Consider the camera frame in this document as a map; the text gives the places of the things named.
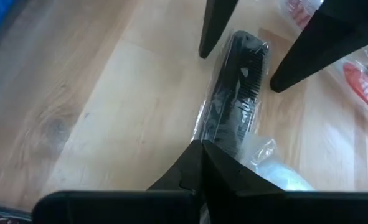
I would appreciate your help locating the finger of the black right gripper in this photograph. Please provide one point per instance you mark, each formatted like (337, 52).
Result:
(216, 25)
(327, 40)

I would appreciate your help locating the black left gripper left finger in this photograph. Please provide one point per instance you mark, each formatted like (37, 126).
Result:
(124, 208)

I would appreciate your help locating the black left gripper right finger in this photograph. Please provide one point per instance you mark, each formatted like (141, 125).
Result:
(264, 208)

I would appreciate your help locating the bag of white cotton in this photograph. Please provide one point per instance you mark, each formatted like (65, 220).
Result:
(280, 177)

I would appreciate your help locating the bagged red white toothbrush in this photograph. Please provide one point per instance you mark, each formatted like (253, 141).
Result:
(299, 12)
(361, 84)

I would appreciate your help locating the bagged black comb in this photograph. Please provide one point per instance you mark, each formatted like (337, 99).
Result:
(233, 93)

